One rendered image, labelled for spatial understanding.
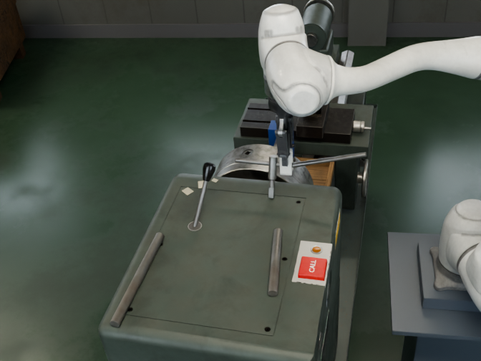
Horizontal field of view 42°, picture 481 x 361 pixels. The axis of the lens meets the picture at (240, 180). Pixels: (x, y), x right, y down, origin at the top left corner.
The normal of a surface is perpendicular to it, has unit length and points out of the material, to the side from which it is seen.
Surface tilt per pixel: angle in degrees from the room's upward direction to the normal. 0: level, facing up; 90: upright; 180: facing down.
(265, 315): 0
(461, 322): 0
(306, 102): 89
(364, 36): 90
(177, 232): 0
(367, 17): 90
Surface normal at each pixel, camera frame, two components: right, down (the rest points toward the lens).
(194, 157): -0.07, -0.78
